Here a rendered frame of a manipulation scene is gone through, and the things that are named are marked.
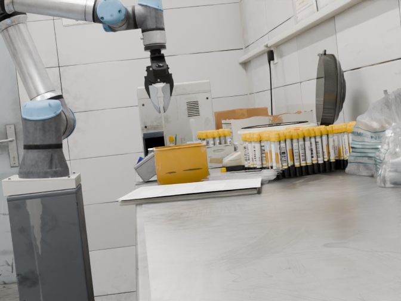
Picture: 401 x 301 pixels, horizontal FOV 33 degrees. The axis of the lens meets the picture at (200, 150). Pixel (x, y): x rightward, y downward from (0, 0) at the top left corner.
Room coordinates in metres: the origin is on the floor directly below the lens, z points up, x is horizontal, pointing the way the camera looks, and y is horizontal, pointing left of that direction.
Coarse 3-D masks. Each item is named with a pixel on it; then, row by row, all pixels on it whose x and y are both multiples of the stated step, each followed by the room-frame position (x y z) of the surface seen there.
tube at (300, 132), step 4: (300, 132) 1.66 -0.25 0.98; (300, 136) 1.66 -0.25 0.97; (300, 140) 1.66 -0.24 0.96; (300, 144) 1.67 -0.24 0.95; (300, 148) 1.67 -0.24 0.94; (300, 152) 1.67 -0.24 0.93; (304, 152) 1.67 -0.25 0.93; (300, 156) 1.67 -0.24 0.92; (304, 156) 1.67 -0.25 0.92; (300, 160) 1.67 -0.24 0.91; (304, 160) 1.67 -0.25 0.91; (304, 164) 1.67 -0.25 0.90
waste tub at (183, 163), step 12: (192, 144) 1.84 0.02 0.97; (204, 144) 1.72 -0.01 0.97; (156, 156) 1.71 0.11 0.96; (168, 156) 1.71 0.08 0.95; (180, 156) 1.71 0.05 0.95; (192, 156) 1.72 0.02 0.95; (204, 156) 1.72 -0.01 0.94; (156, 168) 1.71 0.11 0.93; (168, 168) 1.71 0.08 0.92; (180, 168) 1.71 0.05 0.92; (192, 168) 1.72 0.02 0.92; (204, 168) 1.72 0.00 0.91; (168, 180) 1.71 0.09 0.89; (180, 180) 1.71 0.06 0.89; (192, 180) 1.72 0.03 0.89; (204, 180) 1.72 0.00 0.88
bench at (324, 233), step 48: (288, 192) 1.37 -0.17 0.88; (336, 192) 1.30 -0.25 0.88; (384, 192) 1.23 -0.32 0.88; (144, 240) 1.00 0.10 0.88; (192, 240) 0.96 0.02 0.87; (240, 240) 0.92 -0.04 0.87; (288, 240) 0.88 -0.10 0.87; (336, 240) 0.85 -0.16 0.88; (384, 240) 0.82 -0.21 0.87; (144, 288) 0.71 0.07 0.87; (192, 288) 0.69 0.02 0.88; (240, 288) 0.67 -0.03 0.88; (288, 288) 0.65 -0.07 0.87; (336, 288) 0.63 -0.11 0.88; (384, 288) 0.61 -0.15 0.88
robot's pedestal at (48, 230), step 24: (48, 192) 1.97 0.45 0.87; (72, 192) 1.98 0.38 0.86; (24, 216) 1.96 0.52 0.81; (48, 216) 1.97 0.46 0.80; (72, 216) 1.98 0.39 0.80; (24, 240) 1.96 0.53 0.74; (48, 240) 1.97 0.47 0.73; (72, 240) 1.97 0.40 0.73; (24, 264) 1.96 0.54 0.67; (48, 264) 1.97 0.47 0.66; (72, 264) 1.97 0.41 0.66; (24, 288) 1.96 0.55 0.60; (48, 288) 1.97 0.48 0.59; (72, 288) 1.97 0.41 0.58
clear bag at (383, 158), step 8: (400, 120) 1.35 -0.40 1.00; (392, 128) 1.36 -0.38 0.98; (400, 128) 1.34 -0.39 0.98; (384, 136) 1.36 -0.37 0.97; (392, 136) 1.33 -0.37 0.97; (400, 136) 1.31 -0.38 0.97; (384, 144) 1.35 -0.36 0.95; (392, 144) 1.32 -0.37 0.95; (400, 144) 1.30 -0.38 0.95; (376, 152) 1.37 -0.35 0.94; (384, 152) 1.33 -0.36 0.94; (392, 152) 1.31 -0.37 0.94; (400, 152) 1.29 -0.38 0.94; (376, 160) 1.36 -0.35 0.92; (384, 160) 1.30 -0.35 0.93; (392, 160) 1.29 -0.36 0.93; (400, 160) 1.28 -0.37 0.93; (376, 168) 1.41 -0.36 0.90; (384, 168) 1.30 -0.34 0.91; (392, 168) 1.28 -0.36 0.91; (400, 168) 1.28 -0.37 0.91; (376, 176) 1.42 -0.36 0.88; (384, 176) 1.29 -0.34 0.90; (392, 176) 1.28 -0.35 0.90; (400, 176) 1.27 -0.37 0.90; (384, 184) 1.29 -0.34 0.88; (392, 184) 1.27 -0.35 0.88; (400, 184) 1.27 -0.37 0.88
